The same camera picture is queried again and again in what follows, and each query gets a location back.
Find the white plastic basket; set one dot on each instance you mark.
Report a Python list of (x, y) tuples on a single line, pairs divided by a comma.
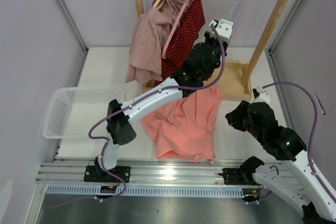
[(73, 111)]

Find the white slotted cable duct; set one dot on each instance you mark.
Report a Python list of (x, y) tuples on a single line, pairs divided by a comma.
[(160, 191)]

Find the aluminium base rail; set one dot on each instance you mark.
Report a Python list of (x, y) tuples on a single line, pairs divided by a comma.
[(142, 172)]

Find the red polka dot garment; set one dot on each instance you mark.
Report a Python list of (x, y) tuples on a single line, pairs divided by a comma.
[(184, 38)]

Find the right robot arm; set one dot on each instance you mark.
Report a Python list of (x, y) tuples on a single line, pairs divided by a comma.
[(313, 198)]

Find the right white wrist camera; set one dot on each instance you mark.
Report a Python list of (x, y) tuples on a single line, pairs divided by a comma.
[(260, 95)]

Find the salmon pink skirt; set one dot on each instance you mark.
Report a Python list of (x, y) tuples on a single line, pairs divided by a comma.
[(184, 129)]

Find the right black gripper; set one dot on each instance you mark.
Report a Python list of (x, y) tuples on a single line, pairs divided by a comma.
[(233, 117)]

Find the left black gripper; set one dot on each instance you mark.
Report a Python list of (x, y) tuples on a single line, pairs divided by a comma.
[(208, 39)]

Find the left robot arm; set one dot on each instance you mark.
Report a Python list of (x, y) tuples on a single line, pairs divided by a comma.
[(122, 116)]

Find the wooden clothes rack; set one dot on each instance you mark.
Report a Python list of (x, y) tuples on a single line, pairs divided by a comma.
[(236, 74)]

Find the dusty pink dress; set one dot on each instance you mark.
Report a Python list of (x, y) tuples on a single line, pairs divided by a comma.
[(149, 38)]

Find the pink plastic hanger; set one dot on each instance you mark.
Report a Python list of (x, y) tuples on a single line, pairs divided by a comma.
[(177, 22)]

